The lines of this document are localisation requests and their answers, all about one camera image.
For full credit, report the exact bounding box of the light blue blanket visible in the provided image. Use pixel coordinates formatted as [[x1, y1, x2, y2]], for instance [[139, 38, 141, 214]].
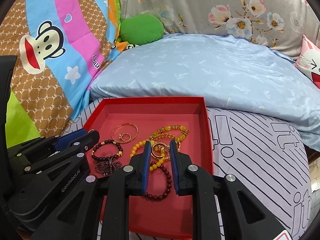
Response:
[[90, 34, 319, 150]]

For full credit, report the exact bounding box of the colourful cartoon monkey quilt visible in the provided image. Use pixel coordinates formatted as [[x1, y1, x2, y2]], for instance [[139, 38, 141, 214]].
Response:
[[1, 0, 125, 147]]

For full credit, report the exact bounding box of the green plush cushion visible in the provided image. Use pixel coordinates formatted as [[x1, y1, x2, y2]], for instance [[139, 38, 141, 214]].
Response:
[[120, 14, 164, 46]]

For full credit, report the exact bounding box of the white pink cartoon pillow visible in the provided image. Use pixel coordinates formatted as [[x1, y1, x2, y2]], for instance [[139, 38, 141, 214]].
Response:
[[294, 34, 320, 88]]

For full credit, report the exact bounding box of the dark garnet chain bracelet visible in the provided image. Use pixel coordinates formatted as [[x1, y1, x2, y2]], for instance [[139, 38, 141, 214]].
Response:
[[94, 157, 123, 177]]

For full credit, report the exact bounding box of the gold hoop earring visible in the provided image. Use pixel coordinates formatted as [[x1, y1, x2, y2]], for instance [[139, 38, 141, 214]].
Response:
[[151, 142, 170, 161]]

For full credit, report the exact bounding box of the dark red bead bracelet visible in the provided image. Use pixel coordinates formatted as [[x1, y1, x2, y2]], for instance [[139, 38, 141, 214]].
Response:
[[143, 160, 173, 202]]

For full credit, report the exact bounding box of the thin gold bangle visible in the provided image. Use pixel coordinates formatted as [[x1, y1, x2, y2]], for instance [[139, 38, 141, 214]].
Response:
[[111, 122, 139, 144]]

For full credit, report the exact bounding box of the yellow amber bead bracelet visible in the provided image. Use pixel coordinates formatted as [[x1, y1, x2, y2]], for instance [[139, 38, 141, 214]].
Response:
[[129, 139, 173, 172]]

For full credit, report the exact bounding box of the red jewelry tray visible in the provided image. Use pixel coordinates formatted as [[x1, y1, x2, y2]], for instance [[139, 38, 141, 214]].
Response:
[[83, 97, 213, 239]]

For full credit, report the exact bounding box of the grey floral pillow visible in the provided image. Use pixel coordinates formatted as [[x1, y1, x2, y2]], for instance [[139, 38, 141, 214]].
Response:
[[119, 0, 319, 58]]

